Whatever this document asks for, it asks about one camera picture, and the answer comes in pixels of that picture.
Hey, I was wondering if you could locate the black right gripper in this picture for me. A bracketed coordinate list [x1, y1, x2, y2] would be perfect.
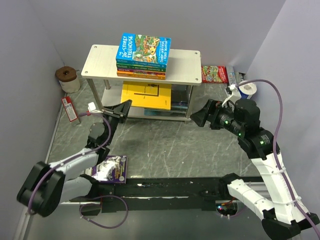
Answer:
[189, 98, 244, 136]

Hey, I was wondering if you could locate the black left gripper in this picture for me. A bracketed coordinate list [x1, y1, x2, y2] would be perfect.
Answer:
[101, 99, 132, 145]

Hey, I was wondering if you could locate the yellow book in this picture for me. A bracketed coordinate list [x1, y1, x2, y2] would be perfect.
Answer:
[120, 81, 172, 110]

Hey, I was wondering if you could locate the dark Wuthering Heights book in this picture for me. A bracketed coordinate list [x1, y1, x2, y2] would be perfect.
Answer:
[171, 84, 189, 106]

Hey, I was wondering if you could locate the Charlie Chocolate Factory book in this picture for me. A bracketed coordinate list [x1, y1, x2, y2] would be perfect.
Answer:
[117, 69, 166, 76]

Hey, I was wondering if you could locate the orange Treehouse book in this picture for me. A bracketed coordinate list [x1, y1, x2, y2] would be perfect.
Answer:
[116, 71, 166, 80]

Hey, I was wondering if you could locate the green 104-Storey Treehouse book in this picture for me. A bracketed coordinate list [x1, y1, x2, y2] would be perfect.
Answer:
[116, 63, 167, 73]

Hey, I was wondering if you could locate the blue 26-Storey Treehouse book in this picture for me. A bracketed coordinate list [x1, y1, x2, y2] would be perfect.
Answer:
[115, 32, 172, 69]

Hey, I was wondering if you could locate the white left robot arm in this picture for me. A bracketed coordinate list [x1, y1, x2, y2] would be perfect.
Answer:
[16, 99, 132, 217]

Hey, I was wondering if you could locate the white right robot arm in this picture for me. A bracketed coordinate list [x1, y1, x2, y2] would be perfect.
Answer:
[190, 99, 320, 240]

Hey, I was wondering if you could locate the stack of dark books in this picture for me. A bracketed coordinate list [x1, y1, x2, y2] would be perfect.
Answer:
[144, 101, 188, 117]

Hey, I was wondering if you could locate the white two-tier shelf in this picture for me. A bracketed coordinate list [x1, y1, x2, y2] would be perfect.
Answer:
[81, 44, 202, 121]

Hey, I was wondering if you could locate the red game box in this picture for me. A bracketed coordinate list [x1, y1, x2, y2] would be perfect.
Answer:
[201, 65, 229, 84]

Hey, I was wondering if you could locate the blue white box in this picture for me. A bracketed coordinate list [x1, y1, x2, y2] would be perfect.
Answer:
[225, 66, 237, 86]

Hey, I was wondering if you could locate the red small box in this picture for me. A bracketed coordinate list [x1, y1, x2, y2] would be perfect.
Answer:
[61, 96, 80, 125]

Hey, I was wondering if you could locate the purple comic book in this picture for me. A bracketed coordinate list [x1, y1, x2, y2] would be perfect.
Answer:
[84, 155, 128, 184]

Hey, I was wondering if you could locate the brown twine spool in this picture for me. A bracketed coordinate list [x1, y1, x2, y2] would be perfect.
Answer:
[55, 66, 81, 93]

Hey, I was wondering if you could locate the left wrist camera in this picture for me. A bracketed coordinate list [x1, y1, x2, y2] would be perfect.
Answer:
[78, 102, 103, 117]

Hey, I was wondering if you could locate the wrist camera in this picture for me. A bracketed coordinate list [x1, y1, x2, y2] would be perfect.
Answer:
[78, 102, 103, 117]
[221, 84, 242, 107]

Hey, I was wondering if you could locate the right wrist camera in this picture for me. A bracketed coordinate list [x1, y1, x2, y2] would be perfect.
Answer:
[221, 84, 242, 107]

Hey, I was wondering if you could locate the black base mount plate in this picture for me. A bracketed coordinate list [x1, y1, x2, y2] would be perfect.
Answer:
[68, 177, 243, 213]

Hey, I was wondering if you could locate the aluminium rail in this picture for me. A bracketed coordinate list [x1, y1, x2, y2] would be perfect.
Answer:
[12, 181, 303, 240]

